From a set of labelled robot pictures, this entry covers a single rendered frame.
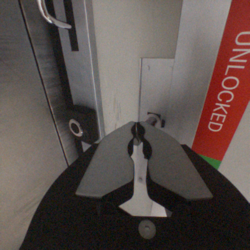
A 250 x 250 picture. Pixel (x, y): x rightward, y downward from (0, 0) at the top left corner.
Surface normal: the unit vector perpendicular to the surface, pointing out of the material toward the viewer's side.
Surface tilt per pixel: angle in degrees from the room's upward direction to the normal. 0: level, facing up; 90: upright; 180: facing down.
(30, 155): 0
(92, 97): 90
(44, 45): 0
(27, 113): 0
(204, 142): 90
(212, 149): 90
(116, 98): 90
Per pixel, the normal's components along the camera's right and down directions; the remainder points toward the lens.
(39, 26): 0.84, 0.25
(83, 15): -0.54, 0.42
